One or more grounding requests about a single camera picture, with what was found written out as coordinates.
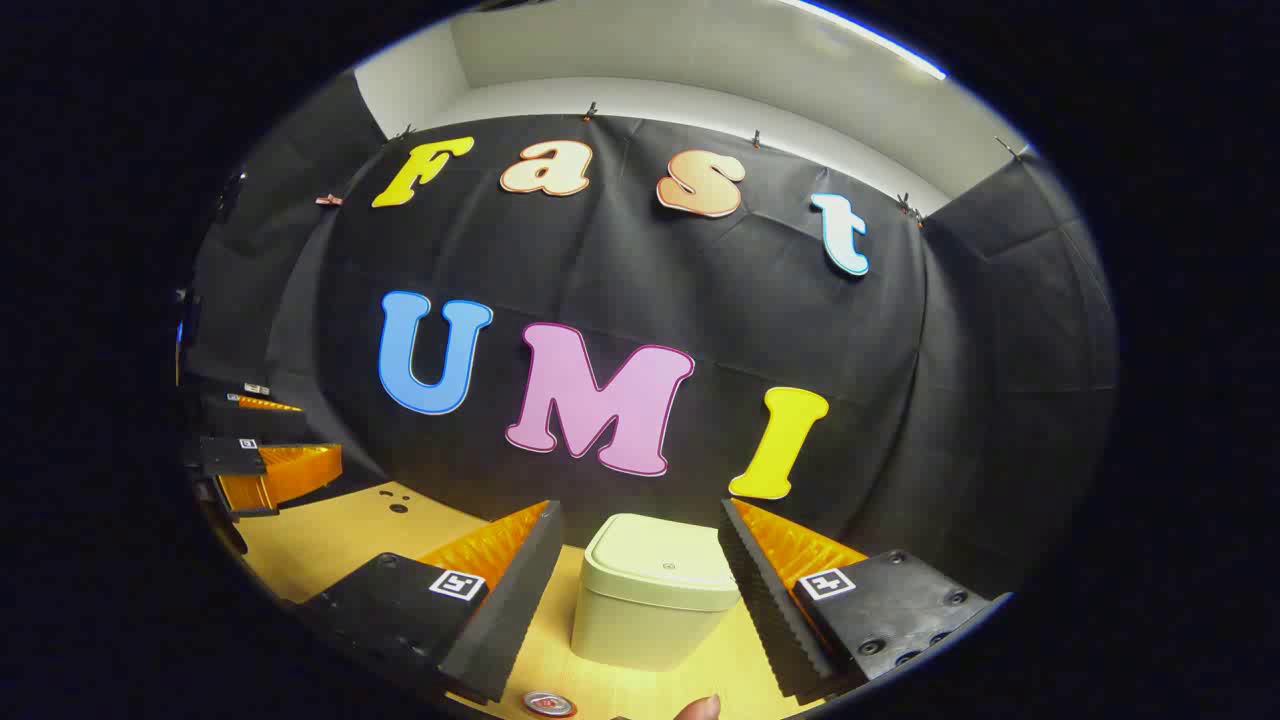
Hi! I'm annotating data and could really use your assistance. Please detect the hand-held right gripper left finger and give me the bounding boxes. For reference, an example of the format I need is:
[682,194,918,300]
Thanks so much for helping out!
[297,500,566,704]

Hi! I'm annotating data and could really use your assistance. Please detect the wooden desktop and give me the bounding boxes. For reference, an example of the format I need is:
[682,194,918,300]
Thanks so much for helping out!
[240,480,831,720]

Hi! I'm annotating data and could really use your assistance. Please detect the pale green desktop garbage bin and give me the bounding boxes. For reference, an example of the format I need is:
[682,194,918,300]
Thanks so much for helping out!
[570,513,743,673]

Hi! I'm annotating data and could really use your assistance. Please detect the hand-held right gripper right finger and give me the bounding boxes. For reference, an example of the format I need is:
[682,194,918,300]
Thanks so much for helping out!
[718,498,1011,701]

